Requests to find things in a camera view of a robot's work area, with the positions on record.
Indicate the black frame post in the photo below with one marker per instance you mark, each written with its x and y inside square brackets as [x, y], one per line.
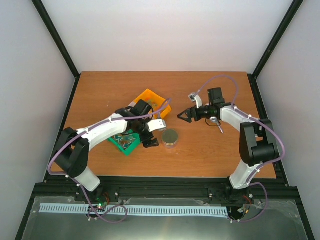
[280, 31]
[43, 13]

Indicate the black aluminium rail base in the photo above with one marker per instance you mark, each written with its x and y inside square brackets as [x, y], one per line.
[209, 190]

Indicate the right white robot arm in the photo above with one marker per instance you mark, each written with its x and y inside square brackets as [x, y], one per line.
[257, 142]

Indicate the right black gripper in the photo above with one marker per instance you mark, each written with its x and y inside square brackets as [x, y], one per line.
[188, 112]

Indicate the metal scoop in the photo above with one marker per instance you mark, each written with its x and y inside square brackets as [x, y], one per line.
[216, 123]

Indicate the left black frame post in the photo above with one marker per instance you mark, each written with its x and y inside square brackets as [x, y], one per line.
[43, 13]

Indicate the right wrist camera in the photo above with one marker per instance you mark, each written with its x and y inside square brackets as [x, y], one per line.
[195, 98]

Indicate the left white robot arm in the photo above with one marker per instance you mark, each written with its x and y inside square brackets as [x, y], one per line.
[71, 152]

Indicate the right black frame post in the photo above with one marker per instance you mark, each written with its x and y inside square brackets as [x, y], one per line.
[280, 31]

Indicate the green candy bin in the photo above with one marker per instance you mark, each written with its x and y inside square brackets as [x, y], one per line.
[126, 142]

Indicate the orange candy bin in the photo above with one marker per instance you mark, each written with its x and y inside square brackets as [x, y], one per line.
[155, 101]

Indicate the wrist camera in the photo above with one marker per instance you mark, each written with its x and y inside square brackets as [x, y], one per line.
[156, 124]
[195, 98]

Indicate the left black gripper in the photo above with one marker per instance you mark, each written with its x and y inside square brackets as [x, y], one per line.
[150, 143]

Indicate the white jar lid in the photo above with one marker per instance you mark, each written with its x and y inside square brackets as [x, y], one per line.
[170, 135]

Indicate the metal front plate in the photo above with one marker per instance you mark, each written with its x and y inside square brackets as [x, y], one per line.
[269, 220]

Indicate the light blue cable duct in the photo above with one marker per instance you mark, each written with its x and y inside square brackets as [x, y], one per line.
[137, 210]

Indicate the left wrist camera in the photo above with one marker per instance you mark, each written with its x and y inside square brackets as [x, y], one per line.
[156, 124]

